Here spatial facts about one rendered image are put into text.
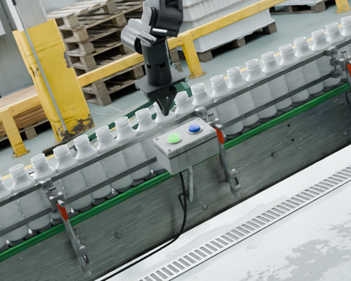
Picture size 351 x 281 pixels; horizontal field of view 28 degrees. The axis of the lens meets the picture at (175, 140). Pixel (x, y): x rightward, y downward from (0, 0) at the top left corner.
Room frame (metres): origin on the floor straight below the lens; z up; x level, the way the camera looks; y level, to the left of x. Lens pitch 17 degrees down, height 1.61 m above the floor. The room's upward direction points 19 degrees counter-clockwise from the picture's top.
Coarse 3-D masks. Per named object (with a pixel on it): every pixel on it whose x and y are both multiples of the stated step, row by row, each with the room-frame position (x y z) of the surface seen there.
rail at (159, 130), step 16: (304, 64) 1.93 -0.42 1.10; (320, 80) 1.94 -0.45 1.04; (288, 96) 1.90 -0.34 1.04; (192, 112) 1.80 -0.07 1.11; (256, 112) 1.86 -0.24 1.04; (160, 128) 1.76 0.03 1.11; (224, 128) 1.82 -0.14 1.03; (128, 144) 1.72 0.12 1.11; (96, 160) 1.69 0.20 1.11; (64, 176) 1.66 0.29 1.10; (80, 192) 1.67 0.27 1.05; (48, 208) 1.64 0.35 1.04; (16, 224) 1.60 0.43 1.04
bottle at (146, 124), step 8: (136, 112) 1.79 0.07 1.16; (144, 112) 1.77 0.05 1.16; (144, 120) 1.77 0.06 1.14; (152, 120) 1.78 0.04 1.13; (144, 128) 1.76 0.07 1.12; (152, 128) 1.76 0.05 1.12; (152, 136) 1.75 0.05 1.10; (144, 144) 1.76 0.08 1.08; (152, 144) 1.75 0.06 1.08; (152, 152) 1.76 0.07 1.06; (152, 168) 1.77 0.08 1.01; (160, 168) 1.75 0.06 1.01
